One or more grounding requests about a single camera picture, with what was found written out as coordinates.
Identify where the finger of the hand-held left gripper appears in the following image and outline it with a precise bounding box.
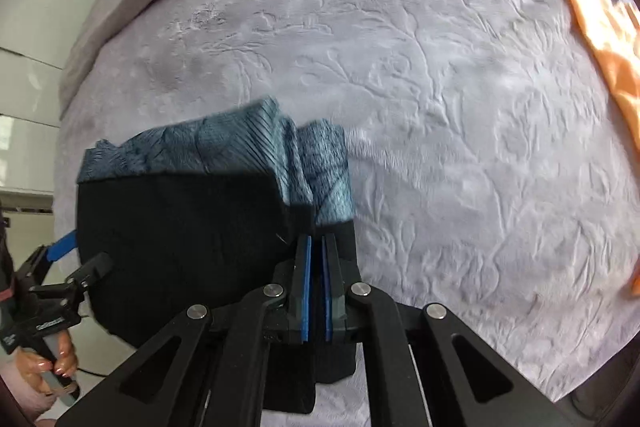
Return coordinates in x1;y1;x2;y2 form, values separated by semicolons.
26;229;80;279
64;252;114;304

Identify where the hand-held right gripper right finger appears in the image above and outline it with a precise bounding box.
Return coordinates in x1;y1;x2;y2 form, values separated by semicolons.
322;233;576;427

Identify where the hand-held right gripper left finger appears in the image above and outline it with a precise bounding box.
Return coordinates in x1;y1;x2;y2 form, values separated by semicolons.
55;234;313;427

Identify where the person's left forearm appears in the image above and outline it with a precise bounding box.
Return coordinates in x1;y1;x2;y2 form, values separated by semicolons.
0;357;57;424

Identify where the person's left hand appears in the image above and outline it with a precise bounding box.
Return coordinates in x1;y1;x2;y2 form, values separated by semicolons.
15;338;79;396

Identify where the lilac embossed blanket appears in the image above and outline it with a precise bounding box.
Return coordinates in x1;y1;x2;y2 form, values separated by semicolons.
52;0;640;427

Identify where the orange cloth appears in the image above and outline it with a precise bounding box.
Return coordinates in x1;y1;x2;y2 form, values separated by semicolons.
565;0;640;298

